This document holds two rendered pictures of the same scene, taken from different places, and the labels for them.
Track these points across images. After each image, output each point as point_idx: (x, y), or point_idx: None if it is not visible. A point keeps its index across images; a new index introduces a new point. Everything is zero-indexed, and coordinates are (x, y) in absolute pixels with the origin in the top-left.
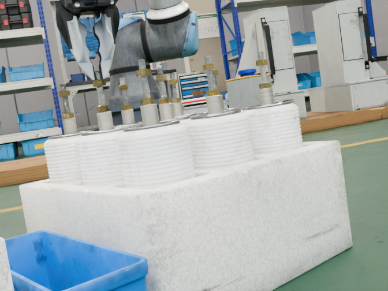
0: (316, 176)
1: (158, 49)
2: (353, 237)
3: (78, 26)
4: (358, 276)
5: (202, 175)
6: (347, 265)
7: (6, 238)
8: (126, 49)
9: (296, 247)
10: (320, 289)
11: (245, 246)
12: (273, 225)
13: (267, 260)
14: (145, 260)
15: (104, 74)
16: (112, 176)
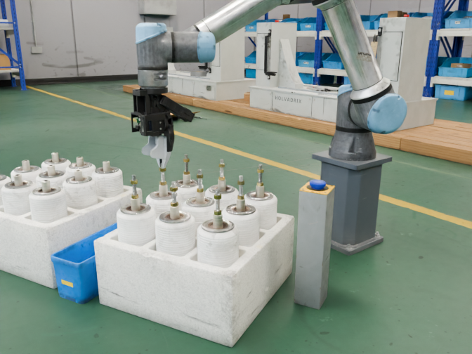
0: (201, 286)
1: (356, 121)
2: (255, 347)
3: (156, 137)
4: (172, 353)
5: (133, 245)
6: (193, 348)
7: None
8: (341, 112)
9: (176, 314)
10: (155, 339)
11: (140, 291)
12: (161, 292)
13: (154, 306)
14: (79, 264)
15: (162, 166)
16: None
